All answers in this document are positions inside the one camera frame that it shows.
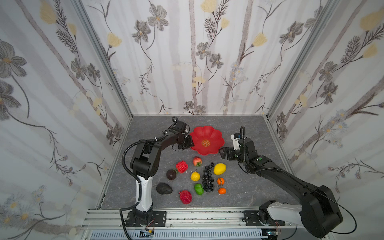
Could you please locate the red crinkled fake fruit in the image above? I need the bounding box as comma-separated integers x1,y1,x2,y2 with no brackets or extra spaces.
176,161,189,173

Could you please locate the dark purple fake mangosteen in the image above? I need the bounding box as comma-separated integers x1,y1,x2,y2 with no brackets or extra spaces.
166,169,177,181

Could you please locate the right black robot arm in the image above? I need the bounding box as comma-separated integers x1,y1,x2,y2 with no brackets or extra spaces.
219,148,343,238

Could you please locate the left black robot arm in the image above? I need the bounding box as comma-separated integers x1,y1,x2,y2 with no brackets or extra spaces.
128,131,194,224

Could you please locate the yellow fake lemon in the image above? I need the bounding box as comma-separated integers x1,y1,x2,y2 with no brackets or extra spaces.
213,163,227,176

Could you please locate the red flower-shaped fruit bowl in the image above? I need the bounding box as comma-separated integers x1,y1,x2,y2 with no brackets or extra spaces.
190,126,225,156

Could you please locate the red fake apple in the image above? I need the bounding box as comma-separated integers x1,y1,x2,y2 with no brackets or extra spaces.
193,157,203,167

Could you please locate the orange fake tangerine upper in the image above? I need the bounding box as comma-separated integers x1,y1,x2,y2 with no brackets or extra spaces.
217,178,225,186

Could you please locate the orange fake tangerine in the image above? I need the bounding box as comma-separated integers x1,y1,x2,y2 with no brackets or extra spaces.
217,178,225,186
218,188,227,195

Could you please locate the yellow fake pear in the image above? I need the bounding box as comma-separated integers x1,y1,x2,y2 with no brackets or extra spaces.
191,171,201,182

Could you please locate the orange fake tangerine lower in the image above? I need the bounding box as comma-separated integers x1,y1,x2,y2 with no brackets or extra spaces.
218,188,227,195

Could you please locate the black fake grape bunch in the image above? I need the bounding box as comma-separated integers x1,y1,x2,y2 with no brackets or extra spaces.
202,163,215,193

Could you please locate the green fake lime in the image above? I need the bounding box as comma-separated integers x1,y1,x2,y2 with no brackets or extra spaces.
194,184,204,196

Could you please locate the dark fake avocado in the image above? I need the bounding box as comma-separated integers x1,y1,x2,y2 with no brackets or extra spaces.
156,183,173,195

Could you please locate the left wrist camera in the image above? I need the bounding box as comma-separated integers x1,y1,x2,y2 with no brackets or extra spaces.
171,120,187,133

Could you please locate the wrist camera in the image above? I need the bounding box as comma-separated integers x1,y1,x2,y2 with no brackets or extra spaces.
171,120,187,133
231,133,242,151

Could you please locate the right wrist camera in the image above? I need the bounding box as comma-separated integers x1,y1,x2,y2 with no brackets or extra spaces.
231,133,242,151

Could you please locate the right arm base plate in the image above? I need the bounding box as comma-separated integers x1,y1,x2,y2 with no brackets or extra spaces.
243,211,286,227

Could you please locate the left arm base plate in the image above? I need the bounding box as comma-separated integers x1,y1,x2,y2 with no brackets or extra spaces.
124,211,167,227

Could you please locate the aluminium mounting rail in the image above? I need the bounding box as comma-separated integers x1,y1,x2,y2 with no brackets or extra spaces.
82,207,296,231

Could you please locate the white perforated cable duct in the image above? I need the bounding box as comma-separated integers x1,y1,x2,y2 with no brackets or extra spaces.
89,229,265,240

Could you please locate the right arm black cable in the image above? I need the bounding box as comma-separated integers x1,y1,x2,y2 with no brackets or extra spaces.
311,188,358,235

